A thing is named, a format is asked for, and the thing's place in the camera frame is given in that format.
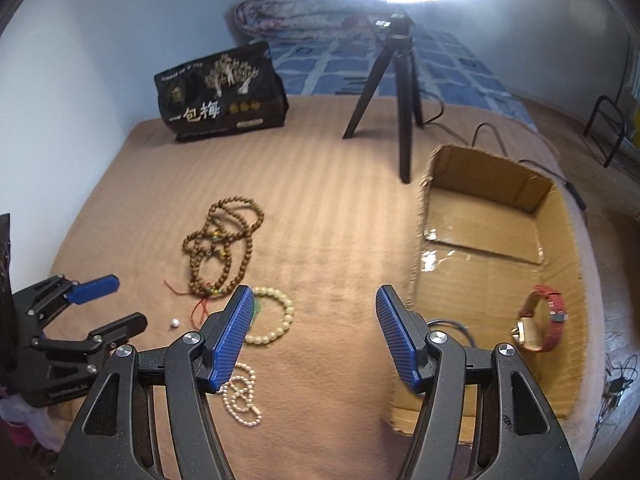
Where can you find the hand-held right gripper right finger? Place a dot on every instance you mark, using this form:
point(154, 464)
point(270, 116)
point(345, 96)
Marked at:
point(395, 340)

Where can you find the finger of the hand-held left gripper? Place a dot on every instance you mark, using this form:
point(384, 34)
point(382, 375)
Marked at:
point(95, 287)
point(120, 330)

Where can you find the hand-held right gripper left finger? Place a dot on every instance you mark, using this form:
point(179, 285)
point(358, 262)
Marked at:
point(232, 340)

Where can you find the cardboard box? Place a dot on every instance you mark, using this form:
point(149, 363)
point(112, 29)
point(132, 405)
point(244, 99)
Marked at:
point(480, 270)

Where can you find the pink cloth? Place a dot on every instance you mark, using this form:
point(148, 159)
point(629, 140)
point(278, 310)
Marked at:
point(25, 422)

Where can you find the black tripod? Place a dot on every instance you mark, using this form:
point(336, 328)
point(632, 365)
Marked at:
point(405, 125)

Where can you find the power strip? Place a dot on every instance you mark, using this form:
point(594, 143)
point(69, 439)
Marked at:
point(615, 386)

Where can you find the black snack bag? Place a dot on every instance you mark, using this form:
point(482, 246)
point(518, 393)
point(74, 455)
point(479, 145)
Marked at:
point(220, 95)

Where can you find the blue patterned bedsheet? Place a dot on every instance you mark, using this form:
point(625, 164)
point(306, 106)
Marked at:
point(450, 65)

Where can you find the black clothes rack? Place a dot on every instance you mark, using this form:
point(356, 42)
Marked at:
point(612, 130)

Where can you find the yellow box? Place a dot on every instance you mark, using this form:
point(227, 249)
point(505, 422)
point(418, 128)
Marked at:
point(635, 127)

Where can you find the pink floral quilt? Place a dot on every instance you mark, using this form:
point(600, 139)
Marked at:
point(300, 12)

